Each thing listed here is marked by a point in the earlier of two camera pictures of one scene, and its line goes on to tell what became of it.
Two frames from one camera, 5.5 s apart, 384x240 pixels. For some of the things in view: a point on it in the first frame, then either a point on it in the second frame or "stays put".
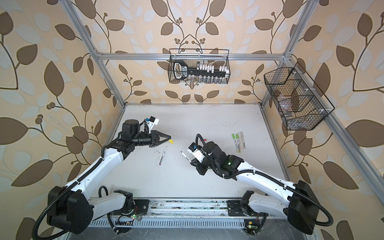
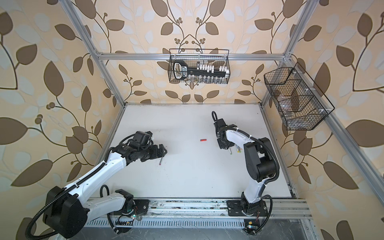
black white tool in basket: x=180 y=70 stays put
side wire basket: x=301 y=104 stays put
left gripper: x=154 y=137 to x=156 y=154
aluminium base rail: x=187 y=208 stays put
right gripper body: x=206 y=164 to x=222 y=144
